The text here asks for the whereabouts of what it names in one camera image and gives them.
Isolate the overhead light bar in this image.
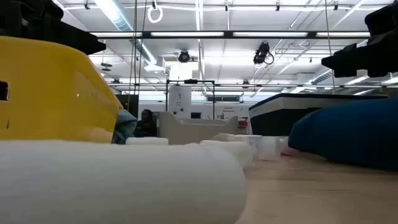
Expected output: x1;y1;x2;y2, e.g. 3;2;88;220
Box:
89;30;371;40

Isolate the blue patterned gown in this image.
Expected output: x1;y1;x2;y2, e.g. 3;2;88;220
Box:
111;108;138;145

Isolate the small clear vial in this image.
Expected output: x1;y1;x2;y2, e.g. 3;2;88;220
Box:
257;135;282;162

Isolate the white cable loop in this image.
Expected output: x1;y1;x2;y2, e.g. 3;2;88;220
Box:
146;4;164;24

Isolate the grey plastic bin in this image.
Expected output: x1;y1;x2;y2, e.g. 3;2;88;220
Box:
157;111;240;146

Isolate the black camera with cable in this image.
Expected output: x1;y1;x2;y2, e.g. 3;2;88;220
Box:
252;41;275;67

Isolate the white gauze roll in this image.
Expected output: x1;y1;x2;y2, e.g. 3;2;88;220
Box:
198;139;255;170
0;139;249;224
125;136;170;146

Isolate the black overhead camera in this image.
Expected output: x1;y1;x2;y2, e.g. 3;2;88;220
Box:
178;49;191;63

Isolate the black screen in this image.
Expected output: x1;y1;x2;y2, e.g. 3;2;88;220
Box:
116;93;140;119

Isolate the black background rig frame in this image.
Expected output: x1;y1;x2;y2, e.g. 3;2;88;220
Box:
165;78;216;119

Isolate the person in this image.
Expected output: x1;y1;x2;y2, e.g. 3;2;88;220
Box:
133;108;158;138

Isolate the dark blue cloth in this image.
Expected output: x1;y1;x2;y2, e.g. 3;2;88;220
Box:
287;96;398;172

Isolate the yellow plastic basket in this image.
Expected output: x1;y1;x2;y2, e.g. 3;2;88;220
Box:
0;35;124;144

